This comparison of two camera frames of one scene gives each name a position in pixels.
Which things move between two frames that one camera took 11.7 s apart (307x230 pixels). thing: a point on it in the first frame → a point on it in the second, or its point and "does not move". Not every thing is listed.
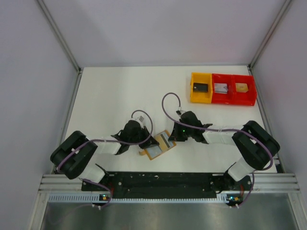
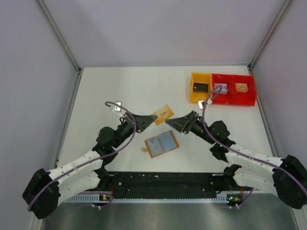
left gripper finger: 152,142 → 143,122
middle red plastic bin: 222,98 does not move
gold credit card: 163,144 → 163,113
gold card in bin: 242,87 does not move
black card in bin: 200,87 does not move
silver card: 220,88 does not move
